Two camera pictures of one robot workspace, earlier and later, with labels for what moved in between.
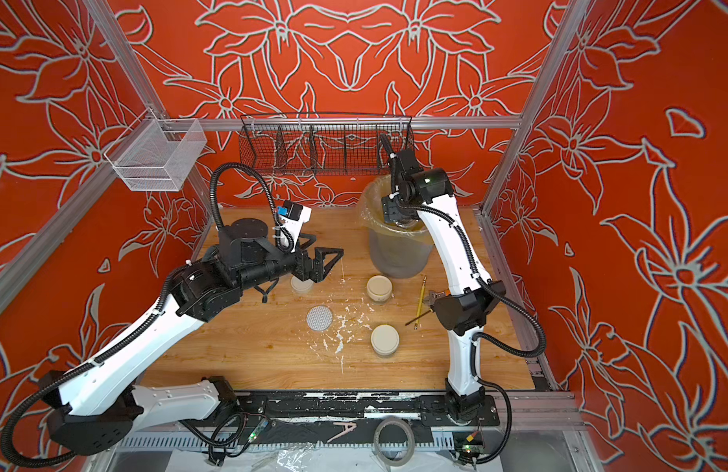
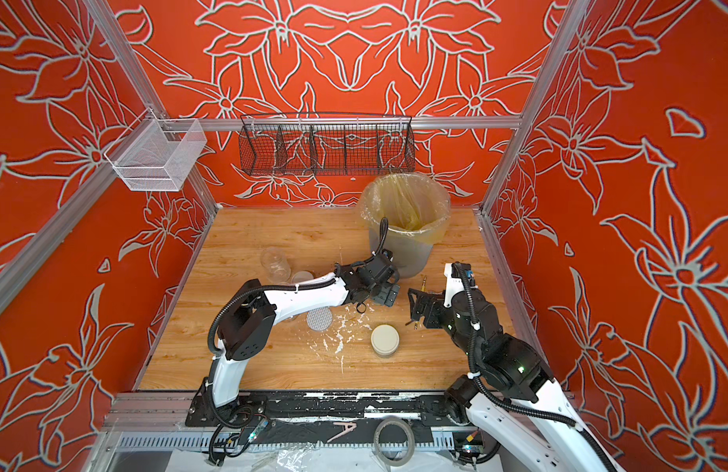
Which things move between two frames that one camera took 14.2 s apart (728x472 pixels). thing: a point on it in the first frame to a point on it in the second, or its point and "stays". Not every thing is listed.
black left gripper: [320, 270] to [390, 298]
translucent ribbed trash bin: [399, 253] stays
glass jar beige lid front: [385, 339] stays
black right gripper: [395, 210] to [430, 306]
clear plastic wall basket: [156, 154] stays
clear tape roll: [410, 442] stays
